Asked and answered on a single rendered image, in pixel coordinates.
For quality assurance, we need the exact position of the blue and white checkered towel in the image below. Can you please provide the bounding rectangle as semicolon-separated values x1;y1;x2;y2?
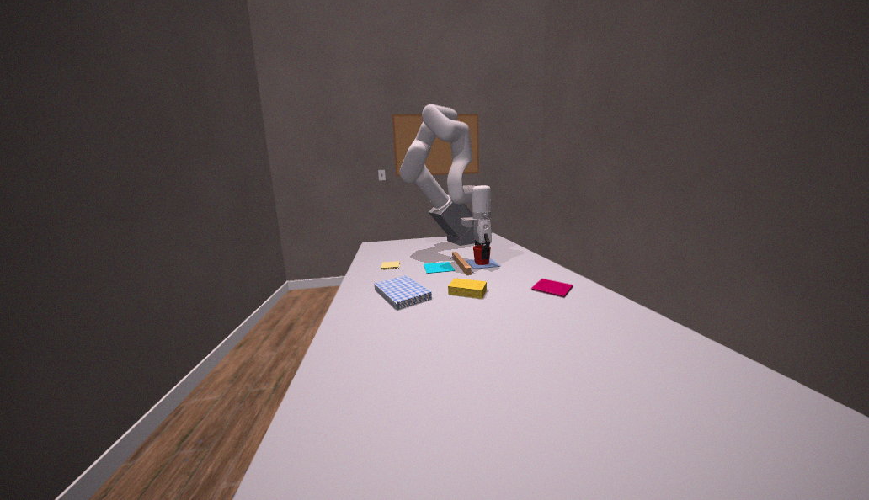
375;275;432;310

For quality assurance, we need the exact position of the red cup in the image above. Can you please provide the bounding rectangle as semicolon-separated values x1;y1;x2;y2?
473;245;491;265

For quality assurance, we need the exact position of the yellow sponge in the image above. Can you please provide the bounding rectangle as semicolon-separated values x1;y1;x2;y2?
448;279;487;299

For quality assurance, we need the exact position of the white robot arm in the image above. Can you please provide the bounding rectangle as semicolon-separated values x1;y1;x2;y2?
400;104;491;227

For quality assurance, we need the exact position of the pink square coaster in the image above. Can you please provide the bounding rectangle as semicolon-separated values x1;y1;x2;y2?
531;279;573;298

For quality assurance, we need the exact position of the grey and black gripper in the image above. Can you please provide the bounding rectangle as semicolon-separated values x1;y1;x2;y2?
474;218;492;259

